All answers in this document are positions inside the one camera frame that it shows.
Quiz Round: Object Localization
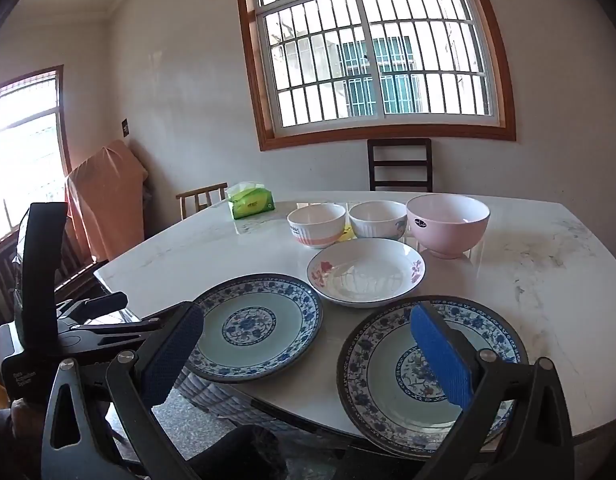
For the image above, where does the light wooden chair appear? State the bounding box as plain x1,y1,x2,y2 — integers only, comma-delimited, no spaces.
176,183,229,221

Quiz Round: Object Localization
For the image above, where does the white bowl with pink band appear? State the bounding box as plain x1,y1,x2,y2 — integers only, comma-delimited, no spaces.
287,203,347,249

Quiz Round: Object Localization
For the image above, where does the green tissue pack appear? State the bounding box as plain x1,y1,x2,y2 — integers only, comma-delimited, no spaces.
226,181,276,220

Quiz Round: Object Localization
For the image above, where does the blue floral plate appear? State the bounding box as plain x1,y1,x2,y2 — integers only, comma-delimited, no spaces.
185,273,323,384

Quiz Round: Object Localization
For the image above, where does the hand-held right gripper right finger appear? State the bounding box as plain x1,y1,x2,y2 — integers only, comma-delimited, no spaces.
410,302,574,480

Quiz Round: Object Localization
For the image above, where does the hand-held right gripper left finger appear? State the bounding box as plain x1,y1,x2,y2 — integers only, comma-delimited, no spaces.
40,301,206,480

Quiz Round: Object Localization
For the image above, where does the white plate with pink flowers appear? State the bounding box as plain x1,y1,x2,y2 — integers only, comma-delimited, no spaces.
306,238,427,308

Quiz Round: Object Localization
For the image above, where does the dark wooden bench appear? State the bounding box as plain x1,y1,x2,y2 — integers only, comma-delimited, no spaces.
0,230,109,326

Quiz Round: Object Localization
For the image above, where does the side window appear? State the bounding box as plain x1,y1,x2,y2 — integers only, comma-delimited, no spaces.
0,65,73,251

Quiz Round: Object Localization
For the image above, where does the dark wooden chair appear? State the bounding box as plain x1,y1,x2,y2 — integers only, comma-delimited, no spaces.
367,138,433,192

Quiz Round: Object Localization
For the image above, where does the grey ribbed table base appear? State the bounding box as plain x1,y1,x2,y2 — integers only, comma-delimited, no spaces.
175,367,269,418

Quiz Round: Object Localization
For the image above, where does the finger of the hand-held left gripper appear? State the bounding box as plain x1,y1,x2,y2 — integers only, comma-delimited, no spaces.
60,305,181,361
58,291,129,323

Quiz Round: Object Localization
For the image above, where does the large barred window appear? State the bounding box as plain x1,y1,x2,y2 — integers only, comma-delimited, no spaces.
234,0,517,152

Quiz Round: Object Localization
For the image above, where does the orange cloth cover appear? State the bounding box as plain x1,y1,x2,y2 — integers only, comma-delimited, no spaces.
64,139,150,261

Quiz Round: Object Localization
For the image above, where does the dark fuzzy cloth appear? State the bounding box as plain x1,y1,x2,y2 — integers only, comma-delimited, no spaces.
180,424,289,480

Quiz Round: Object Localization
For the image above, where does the white bowl with blue print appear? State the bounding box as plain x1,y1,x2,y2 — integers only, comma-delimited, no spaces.
348,200,409,240

